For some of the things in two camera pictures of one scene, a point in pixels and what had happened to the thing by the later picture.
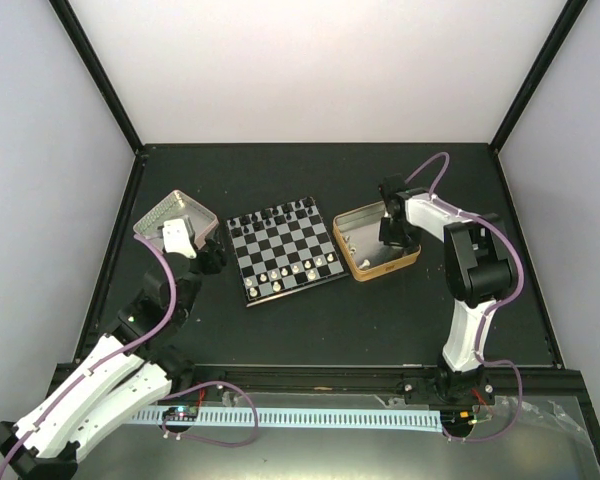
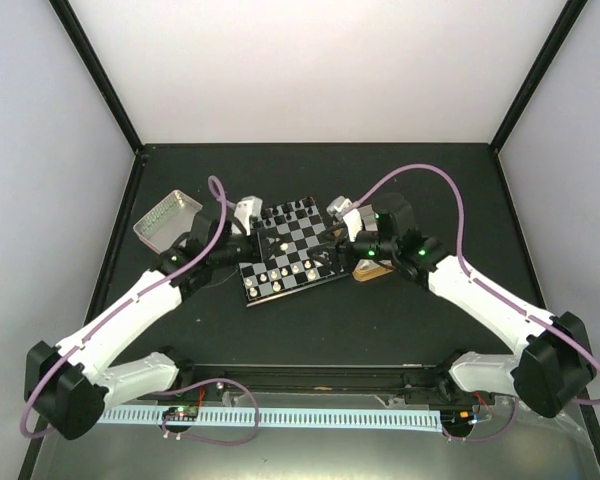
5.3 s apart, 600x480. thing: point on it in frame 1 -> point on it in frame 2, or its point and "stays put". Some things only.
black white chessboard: [283, 249] stays put
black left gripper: [215, 256] -> [268, 250]
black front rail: [513, 385] stays put
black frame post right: [557, 36] stays put
